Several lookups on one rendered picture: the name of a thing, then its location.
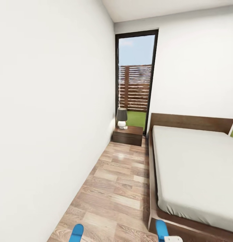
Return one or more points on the bed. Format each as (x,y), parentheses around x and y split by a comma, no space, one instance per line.
(191,176)

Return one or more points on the sandal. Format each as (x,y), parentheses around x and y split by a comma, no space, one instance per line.
(77,233)
(162,231)

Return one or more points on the nightstand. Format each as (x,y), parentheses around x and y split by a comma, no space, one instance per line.
(130,135)

